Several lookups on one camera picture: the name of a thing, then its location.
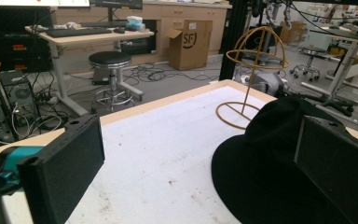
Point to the black computer mouse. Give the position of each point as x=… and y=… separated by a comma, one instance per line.
x=119, y=30

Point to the tissue pack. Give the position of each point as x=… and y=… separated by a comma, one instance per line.
x=134, y=22

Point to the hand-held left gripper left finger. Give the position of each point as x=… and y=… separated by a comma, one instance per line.
x=63, y=168

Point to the black equipment rack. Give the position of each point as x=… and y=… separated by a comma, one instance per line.
x=18, y=40

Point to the black metal post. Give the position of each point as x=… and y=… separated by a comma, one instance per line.
x=233, y=39

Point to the black round stool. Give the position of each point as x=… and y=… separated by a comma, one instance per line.
x=112, y=79

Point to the white leg table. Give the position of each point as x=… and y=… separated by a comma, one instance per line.
x=345, y=62

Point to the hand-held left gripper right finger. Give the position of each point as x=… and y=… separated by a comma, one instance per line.
x=335, y=168

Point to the brown cardboard box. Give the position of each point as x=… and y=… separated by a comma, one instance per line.
x=190, y=43

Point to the black stool with wheels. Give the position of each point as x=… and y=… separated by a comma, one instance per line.
x=309, y=60

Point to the light wooden desk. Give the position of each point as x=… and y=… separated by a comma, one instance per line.
x=74, y=46

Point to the black computer tower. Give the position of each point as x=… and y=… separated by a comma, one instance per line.
x=18, y=96

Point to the black keyboard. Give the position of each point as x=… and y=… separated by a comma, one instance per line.
x=78, y=31

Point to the computer monitor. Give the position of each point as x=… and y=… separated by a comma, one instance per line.
x=116, y=3

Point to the black hat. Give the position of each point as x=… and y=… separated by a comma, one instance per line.
x=261, y=174

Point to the grey round device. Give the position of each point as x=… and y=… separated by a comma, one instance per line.
x=265, y=82

